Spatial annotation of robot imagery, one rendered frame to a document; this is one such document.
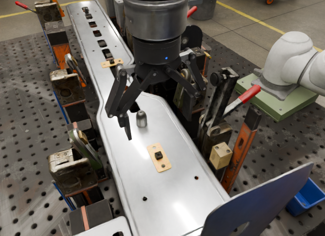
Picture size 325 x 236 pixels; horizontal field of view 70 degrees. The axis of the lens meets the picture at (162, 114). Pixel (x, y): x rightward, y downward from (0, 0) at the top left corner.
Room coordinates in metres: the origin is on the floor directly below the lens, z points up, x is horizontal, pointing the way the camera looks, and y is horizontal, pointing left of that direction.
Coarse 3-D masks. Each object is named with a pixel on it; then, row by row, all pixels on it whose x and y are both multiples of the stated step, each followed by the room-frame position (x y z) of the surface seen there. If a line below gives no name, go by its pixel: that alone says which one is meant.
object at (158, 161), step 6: (156, 144) 0.37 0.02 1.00; (150, 150) 0.35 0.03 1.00; (156, 150) 0.35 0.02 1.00; (162, 150) 0.35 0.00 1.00; (150, 156) 0.34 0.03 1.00; (156, 156) 0.33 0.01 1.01; (162, 156) 0.33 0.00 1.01; (156, 162) 0.32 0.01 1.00; (162, 162) 0.32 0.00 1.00; (168, 162) 0.32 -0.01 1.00; (156, 168) 0.30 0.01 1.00; (162, 168) 0.30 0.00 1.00; (168, 168) 0.30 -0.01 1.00
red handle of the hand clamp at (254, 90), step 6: (252, 90) 0.43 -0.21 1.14; (258, 90) 0.43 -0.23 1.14; (240, 96) 0.43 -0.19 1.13; (246, 96) 0.42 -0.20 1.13; (252, 96) 0.42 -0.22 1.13; (234, 102) 0.42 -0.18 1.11; (240, 102) 0.41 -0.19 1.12; (228, 108) 0.41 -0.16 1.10; (234, 108) 0.41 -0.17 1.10; (228, 114) 0.40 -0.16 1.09; (210, 120) 0.39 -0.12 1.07
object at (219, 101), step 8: (216, 72) 0.39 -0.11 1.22; (224, 72) 0.41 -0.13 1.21; (232, 72) 0.40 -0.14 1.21; (216, 80) 0.38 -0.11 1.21; (224, 80) 0.39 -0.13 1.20; (232, 80) 0.38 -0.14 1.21; (216, 88) 0.40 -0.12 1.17; (224, 88) 0.38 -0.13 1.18; (232, 88) 0.38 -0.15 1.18; (216, 96) 0.40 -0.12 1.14; (224, 96) 0.38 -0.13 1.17; (208, 104) 0.41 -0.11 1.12; (216, 104) 0.40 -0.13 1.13; (224, 104) 0.38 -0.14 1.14; (208, 112) 0.40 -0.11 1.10; (216, 112) 0.38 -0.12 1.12; (216, 120) 0.38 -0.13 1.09; (208, 128) 0.38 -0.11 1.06
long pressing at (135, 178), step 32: (96, 0) 1.41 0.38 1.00; (96, 64) 0.76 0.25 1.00; (128, 64) 0.75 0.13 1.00; (160, 96) 0.57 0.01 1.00; (160, 128) 0.43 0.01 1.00; (128, 160) 0.33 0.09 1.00; (192, 160) 0.33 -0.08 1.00; (128, 192) 0.24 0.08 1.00; (160, 192) 0.24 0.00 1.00; (192, 192) 0.24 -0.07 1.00; (224, 192) 0.24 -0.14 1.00; (128, 224) 0.17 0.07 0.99; (160, 224) 0.17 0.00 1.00; (192, 224) 0.17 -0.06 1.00
